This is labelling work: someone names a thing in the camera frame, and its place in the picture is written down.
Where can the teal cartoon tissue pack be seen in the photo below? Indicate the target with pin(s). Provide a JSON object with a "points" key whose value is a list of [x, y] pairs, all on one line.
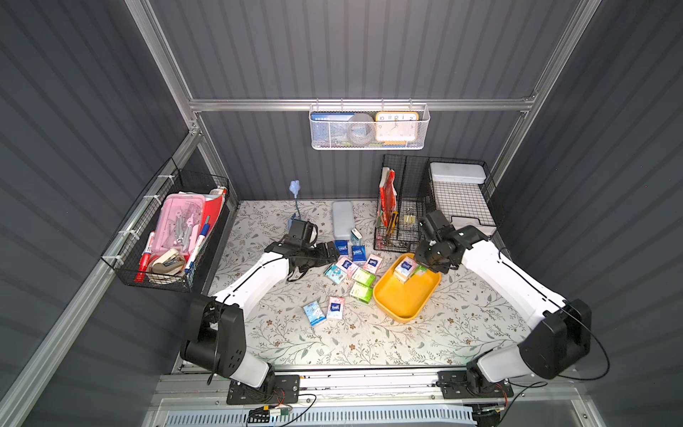
{"points": [[336, 274]]}

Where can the light blue heart tissue pack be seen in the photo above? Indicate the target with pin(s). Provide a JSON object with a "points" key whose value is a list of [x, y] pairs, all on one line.
{"points": [[314, 313]]}

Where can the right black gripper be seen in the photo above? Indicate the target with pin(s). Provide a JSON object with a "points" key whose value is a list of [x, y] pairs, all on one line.
{"points": [[427, 253]]}

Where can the red marker pen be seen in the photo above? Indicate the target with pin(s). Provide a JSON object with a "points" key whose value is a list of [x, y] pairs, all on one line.
{"points": [[145, 259]]}

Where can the grey tape roll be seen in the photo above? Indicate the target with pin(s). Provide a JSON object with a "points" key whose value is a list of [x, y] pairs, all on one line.
{"points": [[361, 129]]}

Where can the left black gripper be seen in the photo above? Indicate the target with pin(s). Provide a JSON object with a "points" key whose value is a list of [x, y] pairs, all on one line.
{"points": [[325, 252]]}

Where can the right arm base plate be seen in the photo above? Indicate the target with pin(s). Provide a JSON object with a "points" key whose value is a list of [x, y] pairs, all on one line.
{"points": [[459, 385]]}

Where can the orange alarm clock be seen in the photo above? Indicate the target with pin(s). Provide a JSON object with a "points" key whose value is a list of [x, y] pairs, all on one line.
{"points": [[396, 126]]}

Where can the black wire desk organizer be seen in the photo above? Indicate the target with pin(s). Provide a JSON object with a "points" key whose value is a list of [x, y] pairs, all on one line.
{"points": [[417, 195]]}

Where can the white wire wall basket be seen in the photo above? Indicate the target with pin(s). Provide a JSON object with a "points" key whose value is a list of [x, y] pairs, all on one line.
{"points": [[328, 123]]}

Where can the pink Tempo tissue pack left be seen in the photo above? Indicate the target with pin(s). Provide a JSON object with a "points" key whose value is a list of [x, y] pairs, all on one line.
{"points": [[347, 266]]}

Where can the green tissue pack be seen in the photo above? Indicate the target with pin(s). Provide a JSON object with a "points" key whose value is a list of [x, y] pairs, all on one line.
{"points": [[364, 277], [361, 292], [420, 271]]}

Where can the pink Tempo tissue pack right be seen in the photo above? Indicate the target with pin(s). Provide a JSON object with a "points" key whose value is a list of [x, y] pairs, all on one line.
{"points": [[373, 264]]}

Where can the dark blue Tempo tissue pack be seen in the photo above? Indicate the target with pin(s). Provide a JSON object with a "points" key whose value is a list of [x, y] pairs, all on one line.
{"points": [[342, 247]]}

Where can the light blue pencil case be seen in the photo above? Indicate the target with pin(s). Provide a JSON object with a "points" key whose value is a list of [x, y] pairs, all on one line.
{"points": [[343, 219]]}

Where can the pink Tempo pack front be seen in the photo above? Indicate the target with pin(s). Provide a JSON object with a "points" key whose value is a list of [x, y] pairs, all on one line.
{"points": [[335, 308]]}

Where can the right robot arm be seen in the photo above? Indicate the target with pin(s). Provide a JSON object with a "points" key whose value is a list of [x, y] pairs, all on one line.
{"points": [[560, 330]]}

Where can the yellow plastic storage box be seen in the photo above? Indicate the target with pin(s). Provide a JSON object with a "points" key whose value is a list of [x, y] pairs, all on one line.
{"points": [[403, 301]]}

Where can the teal tissue pack by case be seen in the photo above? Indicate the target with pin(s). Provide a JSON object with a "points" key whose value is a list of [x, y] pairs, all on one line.
{"points": [[356, 234]]}

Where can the white lidded box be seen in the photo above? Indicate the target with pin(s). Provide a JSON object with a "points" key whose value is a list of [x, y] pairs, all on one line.
{"points": [[457, 173]]}

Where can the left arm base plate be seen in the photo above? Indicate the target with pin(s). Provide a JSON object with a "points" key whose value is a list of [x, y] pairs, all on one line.
{"points": [[277, 389]]}

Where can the pink tempo tissue pack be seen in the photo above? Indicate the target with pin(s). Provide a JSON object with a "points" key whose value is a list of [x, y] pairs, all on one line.
{"points": [[347, 266], [373, 264]]}

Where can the pink plastic case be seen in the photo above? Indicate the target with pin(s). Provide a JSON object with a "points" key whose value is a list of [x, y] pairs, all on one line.
{"points": [[179, 223]]}

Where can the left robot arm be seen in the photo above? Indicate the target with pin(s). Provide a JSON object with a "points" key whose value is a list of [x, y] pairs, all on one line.
{"points": [[215, 337]]}

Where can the blue white cartoon tissue pack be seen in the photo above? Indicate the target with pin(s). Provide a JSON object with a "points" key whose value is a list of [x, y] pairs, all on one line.
{"points": [[405, 268]]}

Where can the blue flower pen holder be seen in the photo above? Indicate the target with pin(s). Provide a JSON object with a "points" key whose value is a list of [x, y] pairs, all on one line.
{"points": [[295, 188]]}

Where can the black wire side basket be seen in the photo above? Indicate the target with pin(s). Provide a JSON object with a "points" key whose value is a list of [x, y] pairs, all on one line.
{"points": [[125, 256]]}

